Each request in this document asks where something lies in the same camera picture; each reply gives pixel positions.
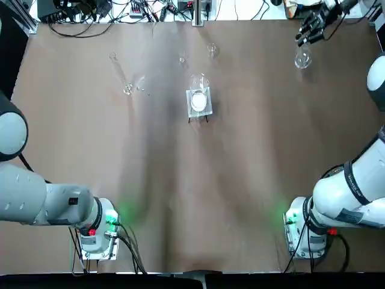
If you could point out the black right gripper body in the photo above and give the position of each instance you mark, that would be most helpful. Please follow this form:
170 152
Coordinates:
323 15

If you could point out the clear glass conical flask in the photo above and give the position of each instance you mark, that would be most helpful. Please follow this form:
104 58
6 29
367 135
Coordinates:
302 60

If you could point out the tall glass graduated cylinder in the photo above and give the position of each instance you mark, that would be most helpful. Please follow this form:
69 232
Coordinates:
128 89

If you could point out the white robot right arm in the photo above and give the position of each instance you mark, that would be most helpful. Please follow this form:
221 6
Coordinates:
340 192

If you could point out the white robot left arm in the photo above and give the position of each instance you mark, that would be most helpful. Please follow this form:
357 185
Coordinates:
24 192

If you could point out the brown and black bag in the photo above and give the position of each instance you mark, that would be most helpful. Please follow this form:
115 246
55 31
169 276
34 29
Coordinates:
290 9

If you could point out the small clear glass beaker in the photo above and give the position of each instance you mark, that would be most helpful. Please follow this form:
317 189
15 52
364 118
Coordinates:
212 51

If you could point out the large clear glass beaker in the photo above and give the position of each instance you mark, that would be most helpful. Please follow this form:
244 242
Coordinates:
199 85

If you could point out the tiny clear glass vial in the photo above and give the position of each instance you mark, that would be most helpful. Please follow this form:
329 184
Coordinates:
182 60

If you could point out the grey hub with plugs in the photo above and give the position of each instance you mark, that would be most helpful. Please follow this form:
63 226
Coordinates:
136 9

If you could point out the black router with red logo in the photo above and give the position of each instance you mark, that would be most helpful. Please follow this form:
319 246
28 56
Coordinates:
48 9

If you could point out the aluminium profile post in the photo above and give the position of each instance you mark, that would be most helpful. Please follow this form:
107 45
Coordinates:
377 13
30 24
198 18

